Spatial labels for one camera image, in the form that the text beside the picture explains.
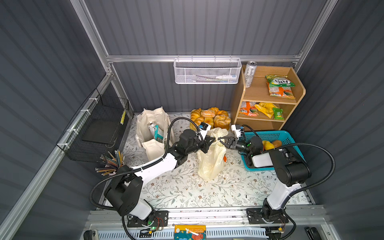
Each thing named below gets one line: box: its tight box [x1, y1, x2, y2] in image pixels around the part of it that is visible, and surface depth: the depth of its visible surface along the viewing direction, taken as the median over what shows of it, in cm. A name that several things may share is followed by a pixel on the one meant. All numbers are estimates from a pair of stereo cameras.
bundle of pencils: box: [95, 149, 125, 176], surface depth 83 cm
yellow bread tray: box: [190, 107, 231, 131], surface depth 113 cm
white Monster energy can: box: [147, 121, 157, 136], surface depth 98 cm
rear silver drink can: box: [244, 60, 258, 88], surface depth 84 cm
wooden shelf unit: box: [231, 65, 306, 131], surface depth 93 cm
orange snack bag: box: [267, 77, 296, 100], surface depth 87 cm
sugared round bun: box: [201, 109, 216, 118], surface depth 114 cm
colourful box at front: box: [174, 225, 207, 240], surface depth 71 cm
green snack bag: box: [265, 74, 296, 88], surface depth 88 cm
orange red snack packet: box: [239, 101, 259, 117], surface depth 98 cm
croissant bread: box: [190, 108, 205, 131], surface depth 117 cm
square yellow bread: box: [204, 117, 214, 129], surface depth 111 cm
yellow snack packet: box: [254, 102, 280, 119], surface depth 98 cm
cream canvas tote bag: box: [135, 106, 170, 161], surface depth 91 cm
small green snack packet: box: [272, 107, 285, 120], surface depth 96 cm
